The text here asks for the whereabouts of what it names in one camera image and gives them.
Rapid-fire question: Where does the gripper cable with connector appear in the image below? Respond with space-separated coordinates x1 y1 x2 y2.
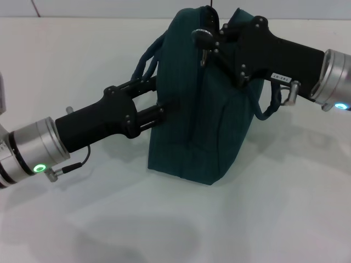
44 144 92 183
282 80 300 106

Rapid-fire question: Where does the dark teal insulated lunch bag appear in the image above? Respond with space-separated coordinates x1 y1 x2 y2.
131 6 283 187

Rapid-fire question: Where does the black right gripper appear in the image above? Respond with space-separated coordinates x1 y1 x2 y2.
191 15 326 100

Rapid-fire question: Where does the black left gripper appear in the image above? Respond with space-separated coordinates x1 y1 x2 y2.
54 75 181 154

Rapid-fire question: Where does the right gripper cable with connector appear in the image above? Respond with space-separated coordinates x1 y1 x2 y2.
282 80 300 106

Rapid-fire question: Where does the left gripper cable with connector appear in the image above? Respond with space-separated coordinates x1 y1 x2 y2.
44 144 92 183

